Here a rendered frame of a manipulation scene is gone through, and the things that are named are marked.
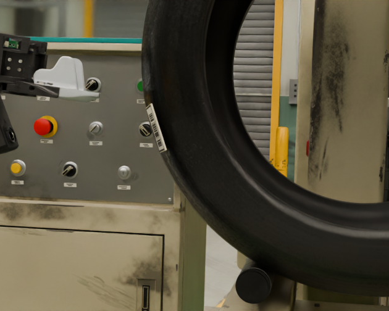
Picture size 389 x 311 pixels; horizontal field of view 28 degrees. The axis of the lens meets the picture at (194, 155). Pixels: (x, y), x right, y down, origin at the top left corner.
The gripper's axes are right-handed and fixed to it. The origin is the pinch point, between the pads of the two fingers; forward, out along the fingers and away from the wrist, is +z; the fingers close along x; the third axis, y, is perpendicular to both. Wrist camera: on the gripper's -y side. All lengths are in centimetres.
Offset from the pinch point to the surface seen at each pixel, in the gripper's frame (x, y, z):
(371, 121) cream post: 28.3, 2.9, 40.2
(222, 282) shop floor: 403, -115, -16
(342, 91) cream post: 28.3, 7.2, 34.8
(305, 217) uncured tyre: -13.2, -9.7, 32.2
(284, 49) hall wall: 925, 87, -33
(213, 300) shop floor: 354, -115, -15
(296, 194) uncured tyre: 15.9, -10.1, 30.0
